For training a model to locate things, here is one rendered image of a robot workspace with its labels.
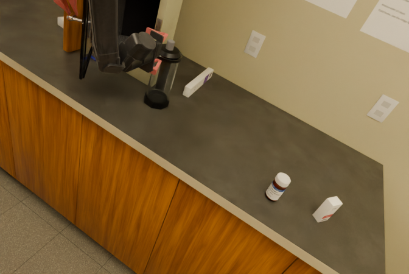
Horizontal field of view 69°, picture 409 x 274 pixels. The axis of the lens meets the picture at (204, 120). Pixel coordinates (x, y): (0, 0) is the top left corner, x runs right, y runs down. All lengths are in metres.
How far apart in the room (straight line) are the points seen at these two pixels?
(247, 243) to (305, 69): 0.81
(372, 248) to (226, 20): 1.10
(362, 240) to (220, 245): 0.47
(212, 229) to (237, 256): 0.13
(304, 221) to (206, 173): 0.35
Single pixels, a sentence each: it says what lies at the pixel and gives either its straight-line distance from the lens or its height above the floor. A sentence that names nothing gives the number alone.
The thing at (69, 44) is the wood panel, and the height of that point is 0.98.
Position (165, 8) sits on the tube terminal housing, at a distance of 1.15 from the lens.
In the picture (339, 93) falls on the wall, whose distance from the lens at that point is 1.47.
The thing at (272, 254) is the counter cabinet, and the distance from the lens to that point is 1.08.
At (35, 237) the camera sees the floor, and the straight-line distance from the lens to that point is 1.90.
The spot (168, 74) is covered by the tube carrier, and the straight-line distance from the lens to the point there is 1.09.
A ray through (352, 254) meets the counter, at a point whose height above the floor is 0.94.
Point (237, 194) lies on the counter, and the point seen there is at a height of 0.94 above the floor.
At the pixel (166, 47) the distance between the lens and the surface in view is 1.08.
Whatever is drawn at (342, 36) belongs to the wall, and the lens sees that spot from 1.40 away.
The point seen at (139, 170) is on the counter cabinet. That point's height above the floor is 0.78.
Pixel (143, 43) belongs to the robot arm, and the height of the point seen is 1.28.
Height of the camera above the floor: 1.64
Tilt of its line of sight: 36 degrees down
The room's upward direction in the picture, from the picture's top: 21 degrees clockwise
